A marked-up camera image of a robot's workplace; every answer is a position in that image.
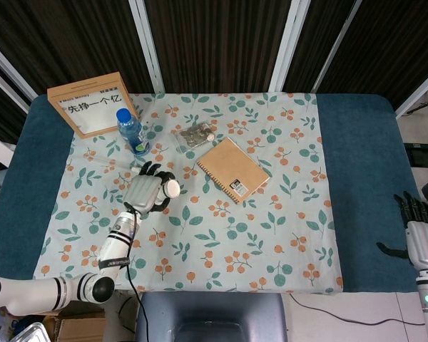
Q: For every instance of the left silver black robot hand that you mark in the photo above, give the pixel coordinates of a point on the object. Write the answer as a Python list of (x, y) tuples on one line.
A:
[(141, 192)]

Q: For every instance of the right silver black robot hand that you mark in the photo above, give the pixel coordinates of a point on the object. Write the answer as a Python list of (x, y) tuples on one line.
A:
[(426, 242)]

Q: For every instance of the white paper cup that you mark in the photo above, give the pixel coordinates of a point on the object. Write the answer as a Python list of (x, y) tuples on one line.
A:
[(172, 189)]

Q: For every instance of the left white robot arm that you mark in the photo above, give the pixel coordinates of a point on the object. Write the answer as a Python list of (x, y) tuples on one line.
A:
[(112, 249)]

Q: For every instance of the clear tube with white cap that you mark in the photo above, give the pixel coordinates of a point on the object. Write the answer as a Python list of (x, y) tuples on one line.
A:
[(108, 161)]

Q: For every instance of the blue plastic water bottle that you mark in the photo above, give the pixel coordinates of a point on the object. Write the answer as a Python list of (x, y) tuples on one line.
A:
[(131, 130)]

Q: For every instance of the clear bag of seeds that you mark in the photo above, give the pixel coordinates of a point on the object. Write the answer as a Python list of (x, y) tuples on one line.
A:
[(194, 137)]

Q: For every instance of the floral print tablecloth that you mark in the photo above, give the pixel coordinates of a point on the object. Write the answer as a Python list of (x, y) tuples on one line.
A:
[(214, 249)]

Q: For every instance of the kraft spiral notebook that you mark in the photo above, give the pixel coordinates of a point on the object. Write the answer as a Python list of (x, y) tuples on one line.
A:
[(232, 167)]

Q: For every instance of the teal blue table cover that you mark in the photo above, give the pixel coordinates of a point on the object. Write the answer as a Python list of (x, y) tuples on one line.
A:
[(367, 160)]

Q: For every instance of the dark blue padded seat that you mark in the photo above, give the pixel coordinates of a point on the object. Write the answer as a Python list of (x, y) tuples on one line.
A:
[(210, 313)]

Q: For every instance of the brown cardboard box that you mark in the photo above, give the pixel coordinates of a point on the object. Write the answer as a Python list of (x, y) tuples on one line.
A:
[(80, 329)]

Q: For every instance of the metal tray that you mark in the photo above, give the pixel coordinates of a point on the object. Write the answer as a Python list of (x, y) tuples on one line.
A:
[(30, 333)]

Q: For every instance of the wooden money box frame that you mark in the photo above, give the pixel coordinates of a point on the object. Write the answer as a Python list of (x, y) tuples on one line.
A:
[(89, 114)]

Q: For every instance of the dark folding screen white frame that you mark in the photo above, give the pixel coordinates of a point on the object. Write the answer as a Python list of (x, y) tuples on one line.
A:
[(217, 42)]

